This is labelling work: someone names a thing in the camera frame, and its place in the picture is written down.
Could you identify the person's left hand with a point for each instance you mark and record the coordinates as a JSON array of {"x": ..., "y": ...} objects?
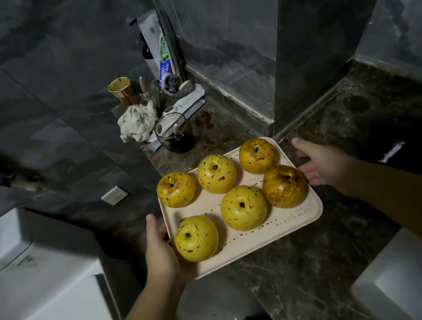
[{"x": 165, "y": 268}]

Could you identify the white toilet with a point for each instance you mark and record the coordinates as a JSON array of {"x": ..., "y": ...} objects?
[{"x": 43, "y": 317}]

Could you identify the gold cup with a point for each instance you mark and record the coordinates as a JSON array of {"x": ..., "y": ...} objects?
[{"x": 123, "y": 90}]

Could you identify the crumpled white rag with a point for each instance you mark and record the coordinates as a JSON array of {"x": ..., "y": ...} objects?
[{"x": 137, "y": 122}]

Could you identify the white toothpaste tube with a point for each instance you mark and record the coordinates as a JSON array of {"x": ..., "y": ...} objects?
[{"x": 159, "y": 53}]

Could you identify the person's right hand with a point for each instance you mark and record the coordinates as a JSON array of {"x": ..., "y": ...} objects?
[{"x": 330, "y": 168}]

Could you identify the white wall socket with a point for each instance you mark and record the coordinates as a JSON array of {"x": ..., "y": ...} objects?
[{"x": 114, "y": 195}]

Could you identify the beige plastic tray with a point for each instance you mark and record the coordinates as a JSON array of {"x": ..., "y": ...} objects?
[{"x": 242, "y": 246}]

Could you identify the clear glass mug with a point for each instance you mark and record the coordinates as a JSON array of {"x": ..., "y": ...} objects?
[{"x": 177, "y": 135}]

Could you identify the group of yellow apples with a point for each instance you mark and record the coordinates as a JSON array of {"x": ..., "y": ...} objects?
[{"x": 244, "y": 207}]

